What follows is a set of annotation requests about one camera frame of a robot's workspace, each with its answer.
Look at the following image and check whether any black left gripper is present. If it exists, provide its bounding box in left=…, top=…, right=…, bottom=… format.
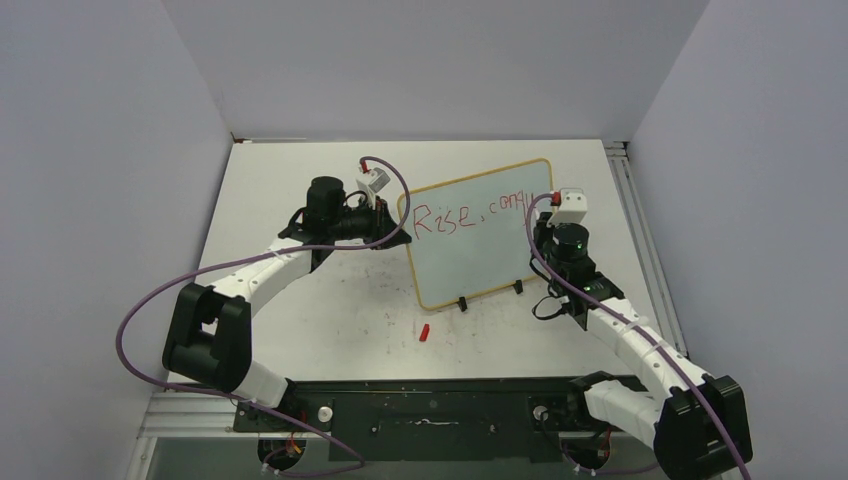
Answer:
left=328, top=195, right=411, bottom=250

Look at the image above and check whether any yellow-framed whiteboard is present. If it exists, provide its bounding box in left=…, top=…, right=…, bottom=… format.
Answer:
left=397, top=158, right=553, bottom=310

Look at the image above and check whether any red marker cap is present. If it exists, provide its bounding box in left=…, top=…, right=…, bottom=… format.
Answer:
left=419, top=324, right=431, bottom=342

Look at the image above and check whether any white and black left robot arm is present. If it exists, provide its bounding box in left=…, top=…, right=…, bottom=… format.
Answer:
left=163, top=169, right=411, bottom=431

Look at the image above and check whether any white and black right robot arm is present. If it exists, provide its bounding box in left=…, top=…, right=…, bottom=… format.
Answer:
left=526, top=212, right=753, bottom=479

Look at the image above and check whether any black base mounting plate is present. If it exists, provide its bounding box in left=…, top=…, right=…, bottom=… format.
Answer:
left=233, top=377, right=611, bottom=463

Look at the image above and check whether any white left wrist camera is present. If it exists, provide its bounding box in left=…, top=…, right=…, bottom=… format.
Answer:
left=356, top=167, right=391, bottom=195

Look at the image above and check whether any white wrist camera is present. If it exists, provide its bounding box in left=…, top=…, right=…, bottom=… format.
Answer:
left=356, top=167, right=391, bottom=195
left=547, top=188, right=588, bottom=227

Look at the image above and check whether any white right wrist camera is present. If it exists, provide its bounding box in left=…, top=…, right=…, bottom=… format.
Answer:
left=547, top=188, right=588, bottom=227

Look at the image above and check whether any black-footed wire whiteboard stand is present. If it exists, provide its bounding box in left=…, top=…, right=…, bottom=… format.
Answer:
left=456, top=279, right=524, bottom=313

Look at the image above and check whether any aluminium frame rail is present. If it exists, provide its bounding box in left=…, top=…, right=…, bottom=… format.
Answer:
left=603, top=141, right=688, bottom=355

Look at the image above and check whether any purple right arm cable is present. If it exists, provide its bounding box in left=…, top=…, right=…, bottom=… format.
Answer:
left=524, top=193, right=753, bottom=480

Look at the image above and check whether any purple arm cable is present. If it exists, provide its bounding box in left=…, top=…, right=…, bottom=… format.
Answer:
left=115, top=155, right=412, bottom=478
left=524, top=193, right=753, bottom=480

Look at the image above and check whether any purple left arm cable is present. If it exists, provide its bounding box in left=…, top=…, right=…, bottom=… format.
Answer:
left=115, top=155, right=412, bottom=478

